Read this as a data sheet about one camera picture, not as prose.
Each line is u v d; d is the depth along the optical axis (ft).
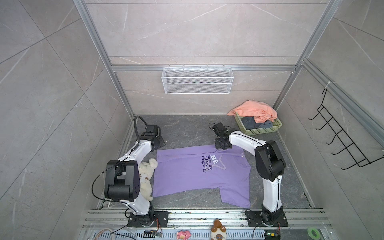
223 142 2.41
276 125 3.43
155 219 2.40
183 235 2.21
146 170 2.70
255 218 2.40
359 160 1.93
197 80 3.32
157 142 2.72
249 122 3.66
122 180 1.50
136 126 2.22
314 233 2.30
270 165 1.73
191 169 2.97
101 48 2.67
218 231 2.24
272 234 2.31
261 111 3.50
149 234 2.37
